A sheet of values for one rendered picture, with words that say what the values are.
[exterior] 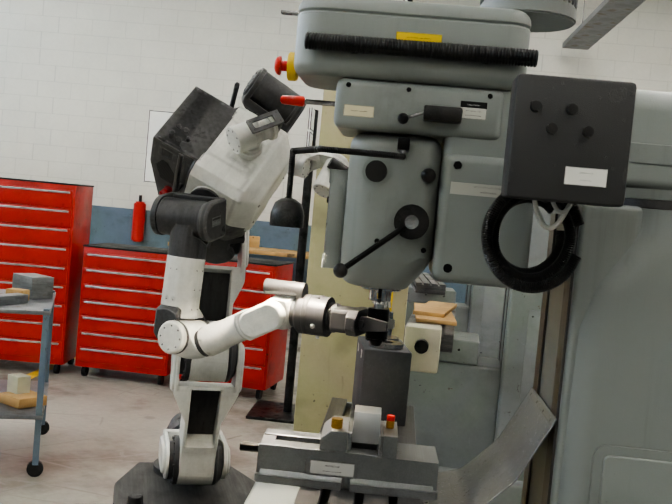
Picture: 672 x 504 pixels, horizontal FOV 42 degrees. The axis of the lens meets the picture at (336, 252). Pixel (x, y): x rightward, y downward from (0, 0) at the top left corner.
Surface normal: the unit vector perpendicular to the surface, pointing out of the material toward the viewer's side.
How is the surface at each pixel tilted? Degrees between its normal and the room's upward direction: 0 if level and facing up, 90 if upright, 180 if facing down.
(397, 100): 90
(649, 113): 90
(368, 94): 90
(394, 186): 90
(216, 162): 57
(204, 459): 103
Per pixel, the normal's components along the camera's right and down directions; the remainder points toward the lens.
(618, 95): -0.07, 0.04
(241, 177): 0.25, -0.48
